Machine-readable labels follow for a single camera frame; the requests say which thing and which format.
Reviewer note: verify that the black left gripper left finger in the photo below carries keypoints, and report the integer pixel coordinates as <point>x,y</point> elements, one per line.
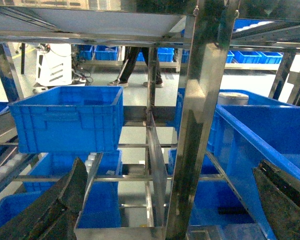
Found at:
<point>54,214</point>

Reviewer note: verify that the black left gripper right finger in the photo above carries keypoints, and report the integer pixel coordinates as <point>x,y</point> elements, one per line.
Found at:
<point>279,193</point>

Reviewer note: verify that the stainless steel roller shelf rack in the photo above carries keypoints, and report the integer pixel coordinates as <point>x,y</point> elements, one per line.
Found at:
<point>152,23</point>

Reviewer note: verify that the blue bin lower right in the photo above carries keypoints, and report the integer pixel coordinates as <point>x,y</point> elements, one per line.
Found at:
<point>248,128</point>

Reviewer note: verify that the blue bin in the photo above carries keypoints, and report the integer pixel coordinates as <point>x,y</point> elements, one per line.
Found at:
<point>70,119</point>
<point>248,128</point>

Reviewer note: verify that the blue bin lower left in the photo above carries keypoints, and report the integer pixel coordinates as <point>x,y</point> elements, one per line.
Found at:
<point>70,119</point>

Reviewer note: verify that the white machine cart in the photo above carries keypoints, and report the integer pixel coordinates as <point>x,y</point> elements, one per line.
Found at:
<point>53,66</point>

